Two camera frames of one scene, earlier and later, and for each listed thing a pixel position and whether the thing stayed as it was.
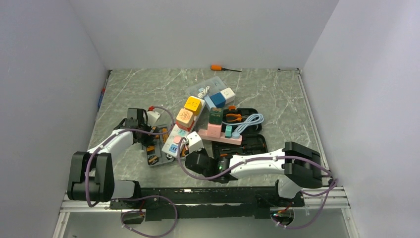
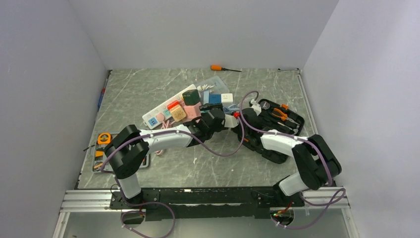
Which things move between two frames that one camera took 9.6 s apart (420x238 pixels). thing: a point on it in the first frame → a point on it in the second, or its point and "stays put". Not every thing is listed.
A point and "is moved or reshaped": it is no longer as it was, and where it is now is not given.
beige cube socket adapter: [185, 118] is moved or reshaped
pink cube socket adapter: [214, 130] is moved or reshaped
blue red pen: [102, 94] stays put
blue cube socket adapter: [218, 99] is moved or reshaped
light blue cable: [255, 118] is moved or reshaped
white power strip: [173, 144] is moved or reshaped
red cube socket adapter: [187, 129] is moved or reshaped
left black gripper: [145, 140] → [208, 107]
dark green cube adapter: [216, 114] is moved or reshaped
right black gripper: [203, 150] → [237, 131]
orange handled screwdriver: [219, 67] stays put
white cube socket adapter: [228, 94] is moved or reshaped
